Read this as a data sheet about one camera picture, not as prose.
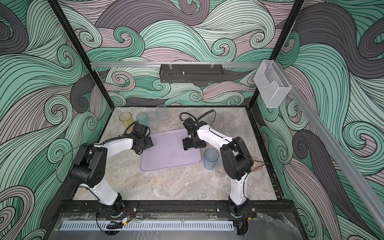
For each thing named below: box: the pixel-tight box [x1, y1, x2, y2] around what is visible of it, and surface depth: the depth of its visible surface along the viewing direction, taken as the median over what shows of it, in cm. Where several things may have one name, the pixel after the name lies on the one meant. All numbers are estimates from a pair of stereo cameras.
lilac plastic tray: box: [140, 129, 202, 171], surface depth 90 cm
